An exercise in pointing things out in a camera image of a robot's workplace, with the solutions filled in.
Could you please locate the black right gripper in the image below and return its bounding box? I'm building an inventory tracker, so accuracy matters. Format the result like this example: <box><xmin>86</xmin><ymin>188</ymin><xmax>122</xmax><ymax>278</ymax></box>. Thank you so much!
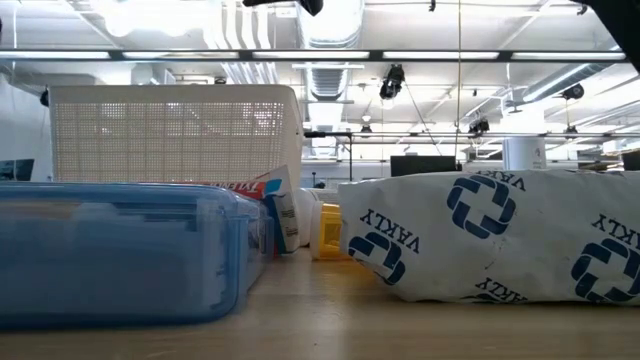
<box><xmin>242</xmin><ymin>0</ymin><xmax>324</xmax><ymax>17</ymax></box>

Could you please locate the red white Tylenol box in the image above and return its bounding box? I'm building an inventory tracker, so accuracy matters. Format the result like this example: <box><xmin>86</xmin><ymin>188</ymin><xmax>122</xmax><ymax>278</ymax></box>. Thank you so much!
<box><xmin>197</xmin><ymin>164</ymin><xmax>302</xmax><ymax>257</ymax></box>

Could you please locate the orange pill bottle white cap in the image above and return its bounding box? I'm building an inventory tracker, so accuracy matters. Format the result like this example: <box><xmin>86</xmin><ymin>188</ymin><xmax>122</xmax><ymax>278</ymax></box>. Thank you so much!
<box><xmin>309</xmin><ymin>201</ymin><xmax>352</xmax><ymax>262</ymax></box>

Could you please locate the blue first aid kit case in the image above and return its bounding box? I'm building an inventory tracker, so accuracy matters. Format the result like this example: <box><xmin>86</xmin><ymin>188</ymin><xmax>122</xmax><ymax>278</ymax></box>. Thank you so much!
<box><xmin>0</xmin><ymin>180</ymin><xmax>275</xmax><ymax>327</ymax></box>

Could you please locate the white packet with blue logos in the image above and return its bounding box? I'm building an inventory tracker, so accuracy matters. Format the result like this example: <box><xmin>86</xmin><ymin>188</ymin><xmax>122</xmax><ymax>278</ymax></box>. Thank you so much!
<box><xmin>337</xmin><ymin>169</ymin><xmax>640</xmax><ymax>306</ymax></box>

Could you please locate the white perforated plastic basket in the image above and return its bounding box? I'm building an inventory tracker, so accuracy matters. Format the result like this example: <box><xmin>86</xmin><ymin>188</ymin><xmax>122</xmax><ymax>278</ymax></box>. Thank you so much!
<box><xmin>48</xmin><ymin>83</ymin><xmax>305</xmax><ymax>201</ymax></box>

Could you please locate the black pole stand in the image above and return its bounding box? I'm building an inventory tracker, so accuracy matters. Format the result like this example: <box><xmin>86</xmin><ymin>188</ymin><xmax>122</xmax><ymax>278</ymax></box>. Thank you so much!
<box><xmin>303</xmin><ymin>130</ymin><xmax>354</xmax><ymax>182</ymax></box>

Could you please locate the black computer monitor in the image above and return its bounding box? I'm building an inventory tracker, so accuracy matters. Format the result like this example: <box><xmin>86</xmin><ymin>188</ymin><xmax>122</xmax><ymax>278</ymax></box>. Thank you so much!
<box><xmin>390</xmin><ymin>155</ymin><xmax>459</xmax><ymax>178</ymax></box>

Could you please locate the white round pillar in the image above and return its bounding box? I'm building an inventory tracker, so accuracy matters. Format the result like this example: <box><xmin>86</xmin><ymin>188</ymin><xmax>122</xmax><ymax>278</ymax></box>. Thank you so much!
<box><xmin>502</xmin><ymin>137</ymin><xmax>548</xmax><ymax>172</ymax></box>

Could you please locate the silver ceiling air duct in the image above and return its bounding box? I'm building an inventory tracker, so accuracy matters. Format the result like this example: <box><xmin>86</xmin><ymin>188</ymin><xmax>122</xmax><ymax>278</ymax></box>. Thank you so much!
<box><xmin>296</xmin><ymin>0</ymin><xmax>367</xmax><ymax>102</ymax></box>

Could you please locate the black overhead light rail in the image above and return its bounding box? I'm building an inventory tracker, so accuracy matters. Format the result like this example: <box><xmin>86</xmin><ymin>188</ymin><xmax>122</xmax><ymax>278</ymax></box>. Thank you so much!
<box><xmin>0</xmin><ymin>48</ymin><xmax>629</xmax><ymax>64</ymax></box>

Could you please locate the black hanging ceiling camera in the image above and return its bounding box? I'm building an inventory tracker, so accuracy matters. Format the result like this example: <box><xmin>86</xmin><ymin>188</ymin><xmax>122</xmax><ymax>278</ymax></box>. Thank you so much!
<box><xmin>378</xmin><ymin>63</ymin><xmax>407</xmax><ymax>101</ymax></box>

